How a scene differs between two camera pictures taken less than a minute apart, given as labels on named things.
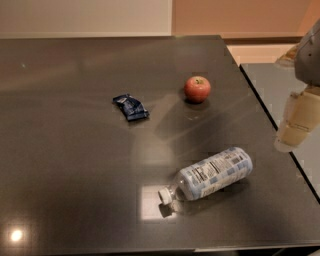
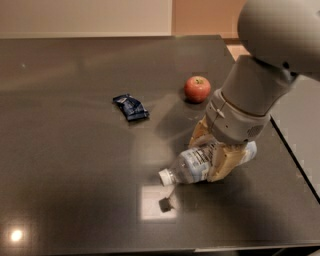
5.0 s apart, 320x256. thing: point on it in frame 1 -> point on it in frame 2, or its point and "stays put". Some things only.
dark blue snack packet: [132, 108] stays put
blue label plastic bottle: [211, 174] -> [195, 164]
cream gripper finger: [301, 116] -> [225, 157]
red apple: [197, 89] stays put
